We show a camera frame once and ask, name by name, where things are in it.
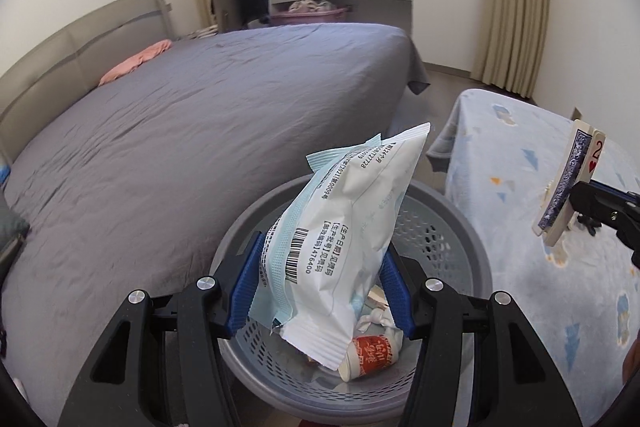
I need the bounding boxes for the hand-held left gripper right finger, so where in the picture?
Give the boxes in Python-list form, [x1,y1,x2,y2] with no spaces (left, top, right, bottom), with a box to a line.
[380,249,583,427]

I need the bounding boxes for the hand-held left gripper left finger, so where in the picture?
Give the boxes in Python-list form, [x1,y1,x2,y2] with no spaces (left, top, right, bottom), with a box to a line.
[57,231,266,427]

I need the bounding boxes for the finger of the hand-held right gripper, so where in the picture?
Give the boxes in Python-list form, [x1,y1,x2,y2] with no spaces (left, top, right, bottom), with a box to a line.
[570,181,640,268]

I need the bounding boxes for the white tissue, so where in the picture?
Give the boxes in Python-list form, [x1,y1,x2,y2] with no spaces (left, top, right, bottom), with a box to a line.
[360,307,401,333]

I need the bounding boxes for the playing cards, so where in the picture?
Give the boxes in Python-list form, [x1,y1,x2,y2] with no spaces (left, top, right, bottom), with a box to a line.
[531,119,608,248]

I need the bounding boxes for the red white paper cup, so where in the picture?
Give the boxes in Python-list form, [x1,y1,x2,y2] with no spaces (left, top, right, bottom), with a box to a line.
[338,334,401,382]

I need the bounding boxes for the light blue white packet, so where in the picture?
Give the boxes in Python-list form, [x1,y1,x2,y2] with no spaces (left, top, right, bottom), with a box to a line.
[248,123,432,372]

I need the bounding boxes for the grey perforated plastic waste basket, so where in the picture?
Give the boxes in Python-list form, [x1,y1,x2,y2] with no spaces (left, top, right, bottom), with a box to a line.
[209,173,493,423]

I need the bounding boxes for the person's leg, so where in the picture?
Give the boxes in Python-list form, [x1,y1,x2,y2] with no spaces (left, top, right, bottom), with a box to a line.
[621,342,640,380]

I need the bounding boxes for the bed with grey sheet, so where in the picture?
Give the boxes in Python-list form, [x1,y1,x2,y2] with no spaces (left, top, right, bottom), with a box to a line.
[0,23,432,413]

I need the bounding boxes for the pink cloth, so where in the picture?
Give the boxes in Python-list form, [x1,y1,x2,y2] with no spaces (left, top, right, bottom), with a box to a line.
[98,39,173,86]

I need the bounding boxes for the pink plastic laundry basket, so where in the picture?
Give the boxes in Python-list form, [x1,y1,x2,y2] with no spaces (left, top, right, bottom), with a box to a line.
[270,5,349,26]

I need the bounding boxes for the brown chair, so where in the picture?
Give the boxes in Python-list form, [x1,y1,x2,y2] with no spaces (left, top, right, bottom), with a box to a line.
[212,0,246,32]

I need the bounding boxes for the clothes pile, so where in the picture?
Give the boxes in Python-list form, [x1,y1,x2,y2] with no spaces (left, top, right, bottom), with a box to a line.
[287,0,333,14]

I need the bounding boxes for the grey bed headboard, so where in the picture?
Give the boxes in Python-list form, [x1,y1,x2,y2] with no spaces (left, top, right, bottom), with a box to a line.
[0,0,176,158]

